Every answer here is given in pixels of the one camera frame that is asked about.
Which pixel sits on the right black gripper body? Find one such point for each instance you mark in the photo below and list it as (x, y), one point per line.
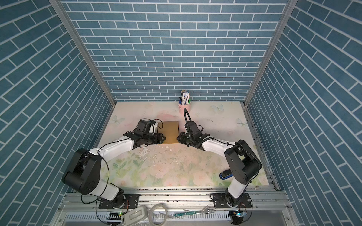
(185, 139)

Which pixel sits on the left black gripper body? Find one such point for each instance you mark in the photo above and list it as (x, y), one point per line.
(150, 139)

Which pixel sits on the brown cardboard paper box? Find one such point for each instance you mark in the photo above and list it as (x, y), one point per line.
(170, 131)

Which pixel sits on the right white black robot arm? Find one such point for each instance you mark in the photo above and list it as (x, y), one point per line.
(242, 161)

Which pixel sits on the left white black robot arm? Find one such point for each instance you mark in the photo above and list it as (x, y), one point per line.
(84, 169)

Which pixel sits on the floral table mat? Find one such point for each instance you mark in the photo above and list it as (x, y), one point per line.
(173, 165)

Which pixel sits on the pink pen holder cup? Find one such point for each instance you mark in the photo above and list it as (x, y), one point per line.
(184, 107)

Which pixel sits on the blue black stapler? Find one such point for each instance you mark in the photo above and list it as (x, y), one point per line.
(226, 174)

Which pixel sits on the silver fork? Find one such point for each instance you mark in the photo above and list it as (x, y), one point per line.
(206, 210)

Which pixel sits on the white plastic device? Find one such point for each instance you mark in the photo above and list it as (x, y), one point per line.
(135, 216)

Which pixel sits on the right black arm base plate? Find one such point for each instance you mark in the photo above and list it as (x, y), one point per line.
(225, 200)

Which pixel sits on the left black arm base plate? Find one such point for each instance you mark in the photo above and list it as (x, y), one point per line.
(122, 202)

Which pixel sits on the aluminium frame rail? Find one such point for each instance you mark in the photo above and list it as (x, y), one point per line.
(261, 198)

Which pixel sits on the green handled tool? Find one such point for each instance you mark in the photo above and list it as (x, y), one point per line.
(188, 213)

